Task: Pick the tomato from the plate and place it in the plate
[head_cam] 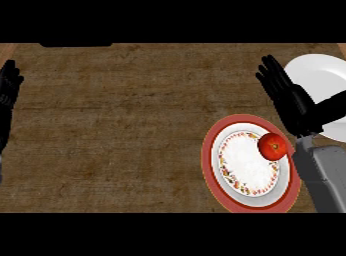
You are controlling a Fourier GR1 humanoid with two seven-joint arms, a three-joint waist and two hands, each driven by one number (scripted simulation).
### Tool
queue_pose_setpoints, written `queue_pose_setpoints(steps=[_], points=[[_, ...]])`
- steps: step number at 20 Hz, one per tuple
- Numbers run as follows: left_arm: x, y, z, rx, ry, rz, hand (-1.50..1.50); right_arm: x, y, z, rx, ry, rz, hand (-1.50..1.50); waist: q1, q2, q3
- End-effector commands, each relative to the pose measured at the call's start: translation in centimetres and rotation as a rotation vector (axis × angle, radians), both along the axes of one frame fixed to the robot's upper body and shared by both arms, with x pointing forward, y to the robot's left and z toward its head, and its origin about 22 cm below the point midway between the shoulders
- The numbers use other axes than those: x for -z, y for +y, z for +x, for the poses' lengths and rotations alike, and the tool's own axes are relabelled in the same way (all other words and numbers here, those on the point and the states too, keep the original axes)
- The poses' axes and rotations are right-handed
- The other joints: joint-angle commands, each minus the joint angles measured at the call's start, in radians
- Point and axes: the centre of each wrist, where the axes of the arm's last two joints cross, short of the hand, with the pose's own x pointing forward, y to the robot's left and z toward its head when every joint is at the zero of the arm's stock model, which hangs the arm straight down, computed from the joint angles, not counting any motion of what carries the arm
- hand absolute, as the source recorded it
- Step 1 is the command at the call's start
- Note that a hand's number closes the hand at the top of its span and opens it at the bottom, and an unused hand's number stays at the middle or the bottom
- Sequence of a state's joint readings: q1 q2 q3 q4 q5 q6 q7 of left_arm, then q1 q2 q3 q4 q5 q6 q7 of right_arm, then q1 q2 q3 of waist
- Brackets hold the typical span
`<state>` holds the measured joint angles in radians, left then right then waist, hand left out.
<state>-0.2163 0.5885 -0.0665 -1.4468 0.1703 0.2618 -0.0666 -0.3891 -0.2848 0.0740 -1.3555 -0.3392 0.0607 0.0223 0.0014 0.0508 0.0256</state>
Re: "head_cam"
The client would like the brown placemat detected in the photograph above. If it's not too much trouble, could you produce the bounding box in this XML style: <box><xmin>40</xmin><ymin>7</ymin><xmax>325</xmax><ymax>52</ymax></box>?
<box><xmin>0</xmin><ymin>43</ymin><xmax>346</xmax><ymax>214</ymax></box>

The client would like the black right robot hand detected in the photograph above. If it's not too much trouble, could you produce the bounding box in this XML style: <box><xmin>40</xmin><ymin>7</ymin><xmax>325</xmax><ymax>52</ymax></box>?
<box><xmin>254</xmin><ymin>54</ymin><xmax>346</xmax><ymax>138</ymax></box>

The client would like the red-rimmed patterned plate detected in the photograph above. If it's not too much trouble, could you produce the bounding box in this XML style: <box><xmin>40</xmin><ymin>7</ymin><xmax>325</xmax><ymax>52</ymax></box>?
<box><xmin>200</xmin><ymin>113</ymin><xmax>303</xmax><ymax>214</ymax></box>

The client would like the red tomato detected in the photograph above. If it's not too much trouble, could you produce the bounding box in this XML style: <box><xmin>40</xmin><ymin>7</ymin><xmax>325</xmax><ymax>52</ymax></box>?
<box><xmin>257</xmin><ymin>132</ymin><xmax>290</xmax><ymax>161</ymax></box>

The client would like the plain white plate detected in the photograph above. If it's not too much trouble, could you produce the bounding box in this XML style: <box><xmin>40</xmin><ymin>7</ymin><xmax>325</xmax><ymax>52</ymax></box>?
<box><xmin>282</xmin><ymin>53</ymin><xmax>346</xmax><ymax>144</ymax></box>

